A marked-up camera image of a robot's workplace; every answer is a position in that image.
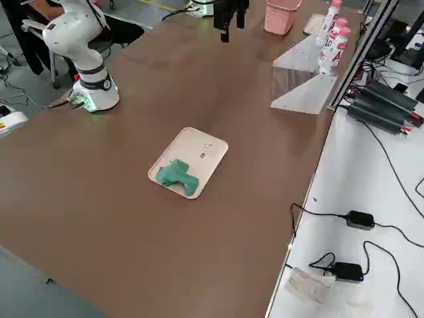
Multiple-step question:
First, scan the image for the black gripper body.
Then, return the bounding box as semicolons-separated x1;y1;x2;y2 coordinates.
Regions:
213;0;250;16

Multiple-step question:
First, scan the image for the green fleece cloth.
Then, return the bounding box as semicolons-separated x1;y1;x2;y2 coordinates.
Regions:
155;158;201;196

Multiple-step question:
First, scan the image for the pink plastic basket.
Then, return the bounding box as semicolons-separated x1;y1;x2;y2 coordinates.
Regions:
264;0;304;36

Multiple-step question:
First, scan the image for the beige rabbit print tray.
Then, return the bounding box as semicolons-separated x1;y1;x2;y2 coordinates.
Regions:
147;127;230;201
303;13;327;36

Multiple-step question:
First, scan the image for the black finned power supply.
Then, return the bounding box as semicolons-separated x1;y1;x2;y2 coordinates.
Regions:
346;99;417;135
362;80;419;112

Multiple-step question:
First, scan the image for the black computer monitor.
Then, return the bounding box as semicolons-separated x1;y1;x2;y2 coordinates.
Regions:
390;0;424;71

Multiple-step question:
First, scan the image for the black power adapter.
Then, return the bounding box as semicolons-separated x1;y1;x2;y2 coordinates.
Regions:
346;210;376;230
332;261;365;283

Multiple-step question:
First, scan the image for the white control box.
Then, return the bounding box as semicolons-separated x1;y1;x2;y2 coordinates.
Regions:
0;105;28;138

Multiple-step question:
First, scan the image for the clear plastic bag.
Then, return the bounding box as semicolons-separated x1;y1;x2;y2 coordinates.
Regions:
286;266;335;305

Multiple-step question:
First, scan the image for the aluminium frame post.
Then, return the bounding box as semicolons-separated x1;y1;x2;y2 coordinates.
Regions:
326;0;397;111

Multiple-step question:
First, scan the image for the long black power cable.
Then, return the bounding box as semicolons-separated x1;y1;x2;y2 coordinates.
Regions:
356;119;424;213

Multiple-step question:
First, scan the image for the black adapter cable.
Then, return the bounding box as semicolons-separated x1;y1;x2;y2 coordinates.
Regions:
290;202;424;248
308;240;420;318

